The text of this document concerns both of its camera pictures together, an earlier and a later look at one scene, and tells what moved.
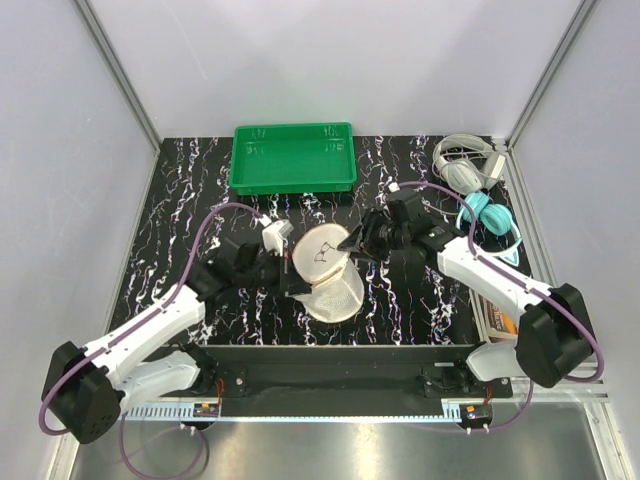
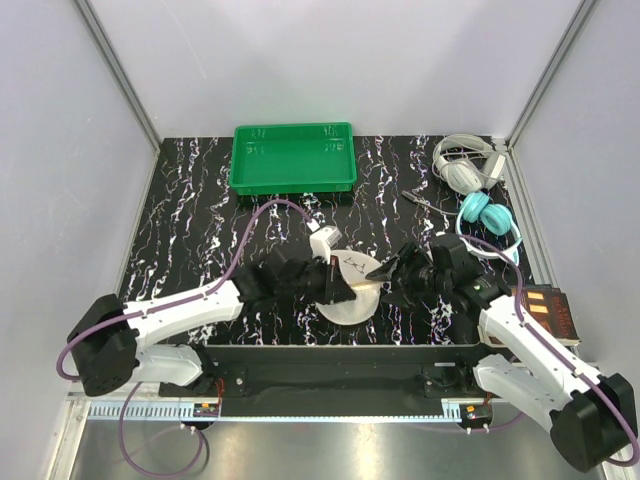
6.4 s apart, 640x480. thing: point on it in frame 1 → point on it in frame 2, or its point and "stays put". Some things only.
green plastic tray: (292, 158) stays put
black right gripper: (352, 241) → (406, 255)
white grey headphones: (468, 163) stays put
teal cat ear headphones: (496, 219) stays put
